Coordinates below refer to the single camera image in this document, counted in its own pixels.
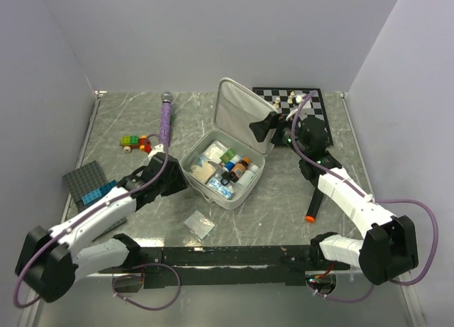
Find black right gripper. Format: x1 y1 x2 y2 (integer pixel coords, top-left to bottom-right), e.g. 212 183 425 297
248 110 309 159

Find small green medicine box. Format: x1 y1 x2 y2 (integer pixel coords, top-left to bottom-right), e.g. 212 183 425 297
220 148 236 164

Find brown bottle orange cap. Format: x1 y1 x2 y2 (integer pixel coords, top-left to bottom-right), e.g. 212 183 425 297
228 157 250 182

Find white blue pill bottle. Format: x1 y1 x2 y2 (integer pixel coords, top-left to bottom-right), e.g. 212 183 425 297
223 155 241 172

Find white medicine kit case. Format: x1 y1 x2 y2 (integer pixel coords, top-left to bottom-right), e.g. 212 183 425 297
180 78 278 209

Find large gauze plastic bag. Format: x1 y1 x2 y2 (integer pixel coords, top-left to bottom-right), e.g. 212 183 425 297
202 140 228 163

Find white green pill bottle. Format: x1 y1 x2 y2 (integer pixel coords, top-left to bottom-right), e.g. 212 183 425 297
236 164 260 189

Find small black scissors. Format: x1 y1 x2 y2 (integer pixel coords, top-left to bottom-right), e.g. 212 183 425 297
221 174 231 186

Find bandage box plastic bag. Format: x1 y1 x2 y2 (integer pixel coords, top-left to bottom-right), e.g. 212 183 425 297
189 160 216 184

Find blue packets plastic bag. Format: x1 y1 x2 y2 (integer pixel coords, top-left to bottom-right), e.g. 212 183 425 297
207 176 236 200

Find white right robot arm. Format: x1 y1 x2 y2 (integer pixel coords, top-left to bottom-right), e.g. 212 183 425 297
249 112 419 285

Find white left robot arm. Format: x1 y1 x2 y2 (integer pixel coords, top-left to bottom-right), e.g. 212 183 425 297
15 152 188 303

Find white chess piece small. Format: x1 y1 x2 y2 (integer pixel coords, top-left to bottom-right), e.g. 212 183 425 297
273 96 280 109

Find black white chessboard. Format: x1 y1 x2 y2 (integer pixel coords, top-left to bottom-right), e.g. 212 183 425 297
253 87 333 146

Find white chess piece tall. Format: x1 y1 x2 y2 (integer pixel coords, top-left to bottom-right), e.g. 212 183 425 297
287 91 295 104

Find colourful toy brick car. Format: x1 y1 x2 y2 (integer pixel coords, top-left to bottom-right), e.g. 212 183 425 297
119 135 152 153

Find small gauze zip bag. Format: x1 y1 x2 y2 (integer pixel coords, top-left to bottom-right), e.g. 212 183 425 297
184 210 216 240

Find blue toy brick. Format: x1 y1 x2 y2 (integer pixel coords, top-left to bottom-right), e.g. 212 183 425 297
82 180 117 206

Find grey brick baseplate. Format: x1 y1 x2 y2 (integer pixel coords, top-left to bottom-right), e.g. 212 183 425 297
62 160 127 235

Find purple glitter microphone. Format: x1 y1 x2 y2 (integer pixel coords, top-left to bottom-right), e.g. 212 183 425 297
159 92 174 145

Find black marker orange cap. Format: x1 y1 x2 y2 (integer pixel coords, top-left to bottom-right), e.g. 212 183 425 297
304 188 323 223

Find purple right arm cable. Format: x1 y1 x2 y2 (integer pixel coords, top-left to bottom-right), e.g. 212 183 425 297
290 89 439 303

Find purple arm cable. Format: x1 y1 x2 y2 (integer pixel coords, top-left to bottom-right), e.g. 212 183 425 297
13 133 182 310
290 89 439 303

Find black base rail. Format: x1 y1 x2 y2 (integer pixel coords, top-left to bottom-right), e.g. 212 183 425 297
101 245 350 289

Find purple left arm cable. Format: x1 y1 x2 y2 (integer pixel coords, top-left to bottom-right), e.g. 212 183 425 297
13 133 182 310

